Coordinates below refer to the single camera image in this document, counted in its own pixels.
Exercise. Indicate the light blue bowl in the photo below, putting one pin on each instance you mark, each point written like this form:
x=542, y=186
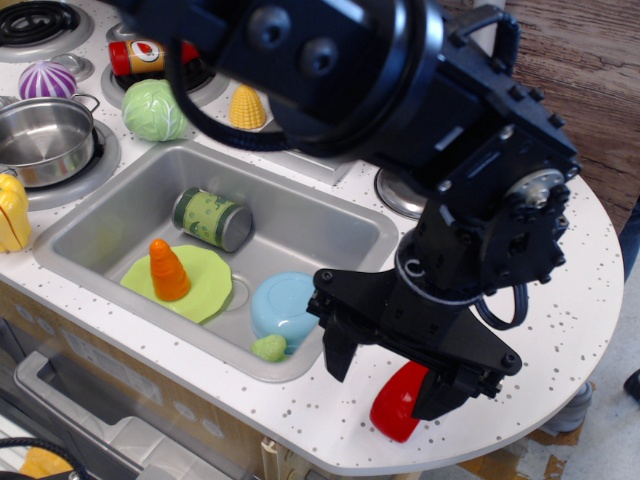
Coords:
x=279, y=307

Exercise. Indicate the green toy cabbage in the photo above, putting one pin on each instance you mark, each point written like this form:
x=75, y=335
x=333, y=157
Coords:
x=150, y=111

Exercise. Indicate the purple toy onion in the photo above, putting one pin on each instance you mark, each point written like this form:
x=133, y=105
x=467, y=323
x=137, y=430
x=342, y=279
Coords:
x=46, y=79

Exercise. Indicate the grey stove knob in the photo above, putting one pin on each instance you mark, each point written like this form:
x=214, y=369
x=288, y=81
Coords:
x=119, y=32
x=81, y=68

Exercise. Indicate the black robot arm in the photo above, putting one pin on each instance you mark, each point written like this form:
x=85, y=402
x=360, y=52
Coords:
x=430, y=98

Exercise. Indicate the grey sink basin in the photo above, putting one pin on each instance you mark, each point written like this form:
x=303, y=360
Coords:
x=295, y=228

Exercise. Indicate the light green plate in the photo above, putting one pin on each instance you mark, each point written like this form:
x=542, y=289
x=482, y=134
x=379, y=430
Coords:
x=210, y=276

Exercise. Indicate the grey oven door handle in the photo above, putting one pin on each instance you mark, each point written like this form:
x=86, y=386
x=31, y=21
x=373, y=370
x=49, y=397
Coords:
x=107, y=449

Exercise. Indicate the steel cooking pot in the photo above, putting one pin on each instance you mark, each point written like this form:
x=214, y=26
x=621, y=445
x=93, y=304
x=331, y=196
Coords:
x=45, y=141

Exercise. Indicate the small green toy vegetable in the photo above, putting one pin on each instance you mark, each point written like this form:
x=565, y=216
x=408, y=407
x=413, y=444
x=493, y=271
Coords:
x=270, y=348

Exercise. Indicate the grey caster wheel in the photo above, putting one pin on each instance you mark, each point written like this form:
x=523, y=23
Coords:
x=573, y=414

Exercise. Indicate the red toy ketchup bottle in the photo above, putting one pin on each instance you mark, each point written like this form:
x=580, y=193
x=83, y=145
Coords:
x=140, y=56

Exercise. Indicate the orange toy carrot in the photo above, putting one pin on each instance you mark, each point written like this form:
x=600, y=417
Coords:
x=169, y=277

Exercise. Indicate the yellow toy bell pepper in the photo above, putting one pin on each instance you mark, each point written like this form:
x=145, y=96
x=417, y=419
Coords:
x=15, y=224

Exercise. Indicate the grey vertical pole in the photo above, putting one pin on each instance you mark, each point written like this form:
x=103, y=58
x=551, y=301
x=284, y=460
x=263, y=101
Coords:
x=485, y=37

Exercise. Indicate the yellow toy corn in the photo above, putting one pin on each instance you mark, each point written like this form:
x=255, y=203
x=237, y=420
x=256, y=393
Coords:
x=246, y=110

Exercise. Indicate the steel pot lid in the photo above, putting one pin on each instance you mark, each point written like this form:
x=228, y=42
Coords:
x=397, y=196

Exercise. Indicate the black coil stove burner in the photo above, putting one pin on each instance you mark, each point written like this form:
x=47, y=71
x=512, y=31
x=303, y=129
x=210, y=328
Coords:
x=34, y=22

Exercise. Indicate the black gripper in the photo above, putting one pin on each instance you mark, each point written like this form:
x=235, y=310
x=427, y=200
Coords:
x=465, y=358

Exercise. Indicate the yellow toy on floor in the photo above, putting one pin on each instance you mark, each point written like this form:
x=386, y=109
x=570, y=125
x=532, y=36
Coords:
x=40, y=463

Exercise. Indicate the green labelled tin can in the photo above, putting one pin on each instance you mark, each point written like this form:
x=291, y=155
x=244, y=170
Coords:
x=212, y=219

